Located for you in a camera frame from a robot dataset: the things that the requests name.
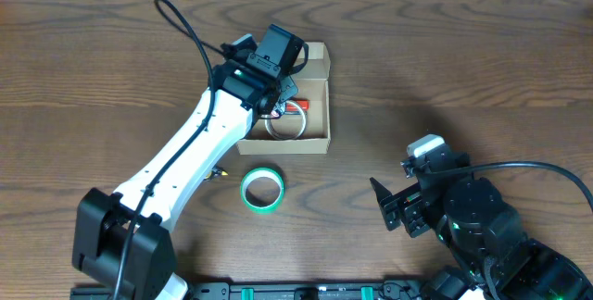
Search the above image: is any open cardboard box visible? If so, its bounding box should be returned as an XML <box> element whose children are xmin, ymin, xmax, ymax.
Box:
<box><xmin>237</xmin><ymin>42</ymin><xmax>331</xmax><ymax>155</ymax></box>

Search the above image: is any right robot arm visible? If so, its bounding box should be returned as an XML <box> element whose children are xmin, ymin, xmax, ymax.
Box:
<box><xmin>371</xmin><ymin>148</ymin><xmax>592</xmax><ymax>299</ymax></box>

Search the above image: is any white tape roll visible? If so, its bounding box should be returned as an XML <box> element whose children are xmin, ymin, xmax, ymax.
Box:
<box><xmin>264</xmin><ymin>102</ymin><xmax>308</xmax><ymax>141</ymax></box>

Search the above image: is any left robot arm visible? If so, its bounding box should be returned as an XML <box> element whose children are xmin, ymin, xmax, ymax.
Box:
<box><xmin>72</xmin><ymin>51</ymin><xmax>304</xmax><ymax>299</ymax></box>

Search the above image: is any green tape roll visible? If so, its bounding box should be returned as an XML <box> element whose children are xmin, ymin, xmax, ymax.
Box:
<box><xmin>240</xmin><ymin>168</ymin><xmax>285</xmax><ymax>215</ymax></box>

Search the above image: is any correction tape dispenser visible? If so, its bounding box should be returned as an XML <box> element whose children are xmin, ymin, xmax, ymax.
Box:
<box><xmin>204</xmin><ymin>166</ymin><xmax>228</xmax><ymax>181</ymax></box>

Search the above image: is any right black cable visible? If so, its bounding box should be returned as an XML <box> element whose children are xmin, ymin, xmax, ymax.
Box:
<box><xmin>411</xmin><ymin>160</ymin><xmax>593</xmax><ymax>213</ymax></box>

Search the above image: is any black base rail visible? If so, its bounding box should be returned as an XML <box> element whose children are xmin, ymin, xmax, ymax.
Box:
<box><xmin>69</xmin><ymin>279</ymin><xmax>436</xmax><ymax>300</ymax></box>

